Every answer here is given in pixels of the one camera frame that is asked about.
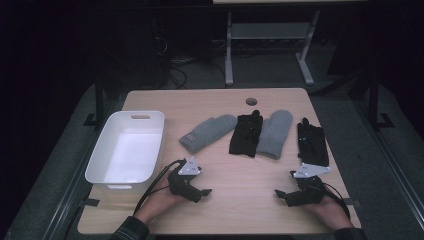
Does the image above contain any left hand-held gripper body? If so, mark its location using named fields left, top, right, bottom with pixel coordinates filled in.
left=167, top=156, right=203, bottom=204

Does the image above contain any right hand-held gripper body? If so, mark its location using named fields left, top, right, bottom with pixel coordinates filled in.
left=284, top=163, right=332, bottom=208

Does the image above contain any black glove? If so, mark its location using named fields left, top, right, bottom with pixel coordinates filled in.
left=296, top=117, right=330, bottom=168
left=228, top=109, right=264, bottom=159

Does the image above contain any grey mitten with label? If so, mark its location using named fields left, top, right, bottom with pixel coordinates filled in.
left=178, top=114, right=239, bottom=155

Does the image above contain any white plastic bin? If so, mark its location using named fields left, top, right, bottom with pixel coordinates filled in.
left=84, top=110, right=166, bottom=194

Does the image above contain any person's right hand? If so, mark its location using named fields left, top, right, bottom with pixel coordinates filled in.
left=304, top=194, right=354, bottom=231

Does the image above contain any person's left hand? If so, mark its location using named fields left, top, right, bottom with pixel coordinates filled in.
left=134, top=172, right=188, bottom=225

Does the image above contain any black metal stand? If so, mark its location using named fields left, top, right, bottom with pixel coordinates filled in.
left=83, top=74, right=108, bottom=128
left=365, top=68, right=396, bottom=132

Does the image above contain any right hand-held gripper cable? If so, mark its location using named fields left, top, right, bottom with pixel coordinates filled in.
left=320, top=181, right=352, bottom=220

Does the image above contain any tangle of floor cables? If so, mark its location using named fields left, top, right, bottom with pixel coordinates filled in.
left=152, top=16, right=228, bottom=90

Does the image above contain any white metal table frame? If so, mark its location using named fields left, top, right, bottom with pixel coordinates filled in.
left=224, top=9, right=322, bottom=87

